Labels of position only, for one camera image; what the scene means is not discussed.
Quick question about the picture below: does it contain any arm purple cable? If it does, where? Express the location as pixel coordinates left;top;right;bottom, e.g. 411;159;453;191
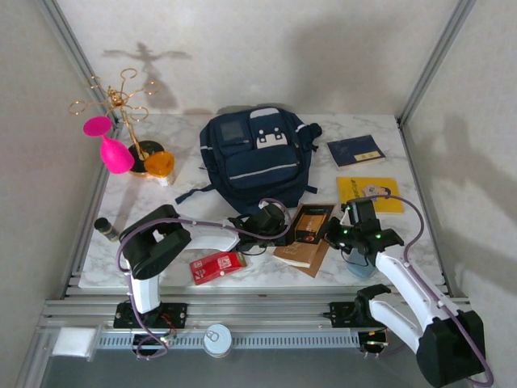
365;195;496;387
116;197;292;361

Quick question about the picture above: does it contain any navy blue backpack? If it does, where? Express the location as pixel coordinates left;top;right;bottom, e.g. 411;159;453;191
174;106;324;215

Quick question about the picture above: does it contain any grey slotted cable duct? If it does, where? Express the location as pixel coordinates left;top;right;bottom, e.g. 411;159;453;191
96;331;360;351

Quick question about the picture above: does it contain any brown book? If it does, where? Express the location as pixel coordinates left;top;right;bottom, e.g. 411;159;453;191
272;203;338;279

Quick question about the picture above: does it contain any pink goblet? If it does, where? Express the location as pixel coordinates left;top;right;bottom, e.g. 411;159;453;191
83;116;136;175

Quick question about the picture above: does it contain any aluminium frame post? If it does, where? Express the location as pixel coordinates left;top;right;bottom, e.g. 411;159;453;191
34;0;124;129
397;0;478;126

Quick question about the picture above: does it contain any navy blue book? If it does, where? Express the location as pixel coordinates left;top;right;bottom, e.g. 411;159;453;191
326;134;387;171

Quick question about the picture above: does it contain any tin can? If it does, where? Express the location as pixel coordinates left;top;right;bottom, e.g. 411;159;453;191
203;323;233;359

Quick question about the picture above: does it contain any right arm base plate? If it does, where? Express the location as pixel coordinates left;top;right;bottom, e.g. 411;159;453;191
329;301;403;328

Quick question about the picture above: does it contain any blue-grey case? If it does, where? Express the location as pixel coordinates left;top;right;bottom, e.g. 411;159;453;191
346;248;377;280

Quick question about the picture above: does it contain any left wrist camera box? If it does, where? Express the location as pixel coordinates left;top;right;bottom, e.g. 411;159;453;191
257;203;285;232

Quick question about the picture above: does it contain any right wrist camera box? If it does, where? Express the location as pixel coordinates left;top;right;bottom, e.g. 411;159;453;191
346;198;379;232

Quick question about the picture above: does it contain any aluminium rail frame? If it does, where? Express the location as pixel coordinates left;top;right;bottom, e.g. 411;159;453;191
38;297;480;333

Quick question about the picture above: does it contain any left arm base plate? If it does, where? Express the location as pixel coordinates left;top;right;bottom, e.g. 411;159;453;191
112;302;189;329

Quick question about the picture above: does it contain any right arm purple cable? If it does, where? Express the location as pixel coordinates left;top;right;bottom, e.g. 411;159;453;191
365;195;496;387

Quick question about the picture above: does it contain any orange cup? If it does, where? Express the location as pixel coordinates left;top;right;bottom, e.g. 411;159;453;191
144;150;176;179

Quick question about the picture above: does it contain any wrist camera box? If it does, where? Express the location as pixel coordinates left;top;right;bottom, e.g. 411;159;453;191
257;203;285;232
346;198;379;232

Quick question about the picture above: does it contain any small dark bottle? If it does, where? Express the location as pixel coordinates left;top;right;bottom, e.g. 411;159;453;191
94;217;121;243

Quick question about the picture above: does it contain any white foam block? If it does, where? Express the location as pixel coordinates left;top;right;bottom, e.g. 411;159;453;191
51;327;98;359

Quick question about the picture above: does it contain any yellow book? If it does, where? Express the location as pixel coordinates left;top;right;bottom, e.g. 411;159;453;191
336;175;405;215

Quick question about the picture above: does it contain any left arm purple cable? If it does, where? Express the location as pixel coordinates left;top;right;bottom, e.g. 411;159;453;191
116;197;292;361

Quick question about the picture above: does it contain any red box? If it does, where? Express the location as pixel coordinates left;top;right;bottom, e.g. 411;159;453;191
188;250;248;287

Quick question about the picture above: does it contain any gold wire cup rack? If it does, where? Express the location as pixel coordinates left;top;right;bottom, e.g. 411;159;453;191
67;68;166;177

